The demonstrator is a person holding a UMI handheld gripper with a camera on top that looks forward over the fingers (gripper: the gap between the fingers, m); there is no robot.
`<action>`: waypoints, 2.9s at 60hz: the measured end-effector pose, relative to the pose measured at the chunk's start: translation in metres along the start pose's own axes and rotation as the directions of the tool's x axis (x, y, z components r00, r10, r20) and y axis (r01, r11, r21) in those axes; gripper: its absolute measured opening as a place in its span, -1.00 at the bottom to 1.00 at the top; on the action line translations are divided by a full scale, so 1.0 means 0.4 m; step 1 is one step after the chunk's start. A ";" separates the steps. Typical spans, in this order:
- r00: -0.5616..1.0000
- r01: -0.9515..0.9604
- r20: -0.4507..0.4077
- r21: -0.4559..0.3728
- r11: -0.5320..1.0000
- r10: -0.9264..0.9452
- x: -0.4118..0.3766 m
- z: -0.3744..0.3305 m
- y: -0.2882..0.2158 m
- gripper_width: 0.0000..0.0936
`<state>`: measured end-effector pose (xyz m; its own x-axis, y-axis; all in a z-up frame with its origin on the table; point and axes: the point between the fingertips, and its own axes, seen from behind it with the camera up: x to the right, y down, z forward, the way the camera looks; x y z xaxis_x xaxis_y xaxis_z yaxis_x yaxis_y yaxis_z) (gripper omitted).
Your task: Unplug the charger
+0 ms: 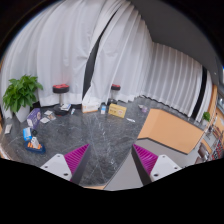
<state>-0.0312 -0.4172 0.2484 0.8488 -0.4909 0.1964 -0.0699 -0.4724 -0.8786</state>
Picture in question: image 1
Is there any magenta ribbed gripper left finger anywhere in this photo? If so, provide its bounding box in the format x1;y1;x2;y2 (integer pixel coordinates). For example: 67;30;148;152
41;144;91;184

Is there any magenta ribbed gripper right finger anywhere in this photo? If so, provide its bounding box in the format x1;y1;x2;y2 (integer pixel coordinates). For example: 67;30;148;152
131;144;181;185

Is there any orange wooden counter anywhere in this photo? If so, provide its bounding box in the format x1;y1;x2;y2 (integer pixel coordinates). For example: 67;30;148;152
137;109;203;154

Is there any blue small box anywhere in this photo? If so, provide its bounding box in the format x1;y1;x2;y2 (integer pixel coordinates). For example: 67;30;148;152
23;127;32;141

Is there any purple cardboard box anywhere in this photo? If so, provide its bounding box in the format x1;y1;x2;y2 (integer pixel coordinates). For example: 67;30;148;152
27;108;41;129

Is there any white cardboard box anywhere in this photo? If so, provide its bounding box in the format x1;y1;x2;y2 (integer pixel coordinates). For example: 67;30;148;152
82;102;99;113

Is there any yellow cardboard box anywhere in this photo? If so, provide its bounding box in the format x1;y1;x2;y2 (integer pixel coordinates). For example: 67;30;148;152
108;104;127;118

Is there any small green plant right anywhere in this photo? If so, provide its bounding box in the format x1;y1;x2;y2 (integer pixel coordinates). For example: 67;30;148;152
202;112;210;122

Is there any red and black bar stool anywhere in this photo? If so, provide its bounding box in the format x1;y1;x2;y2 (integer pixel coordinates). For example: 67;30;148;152
52;84;70;116

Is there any green potted plant white pot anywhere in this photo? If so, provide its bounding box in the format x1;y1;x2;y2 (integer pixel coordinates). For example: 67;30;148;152
3;75;43;122

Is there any white curtain right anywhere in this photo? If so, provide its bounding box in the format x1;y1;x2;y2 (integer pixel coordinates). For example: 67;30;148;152
141;43;212;122

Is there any white curtain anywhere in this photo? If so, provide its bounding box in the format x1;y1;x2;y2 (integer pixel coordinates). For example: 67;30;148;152
141;43;212;122
83;3;153;104
0;0;109;118

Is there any white curtain middle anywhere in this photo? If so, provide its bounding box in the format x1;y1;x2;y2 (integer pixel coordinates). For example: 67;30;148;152
83;3;153;104

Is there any white curtain left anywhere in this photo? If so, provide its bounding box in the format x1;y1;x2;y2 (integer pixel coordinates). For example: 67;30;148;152
0;0;109;118

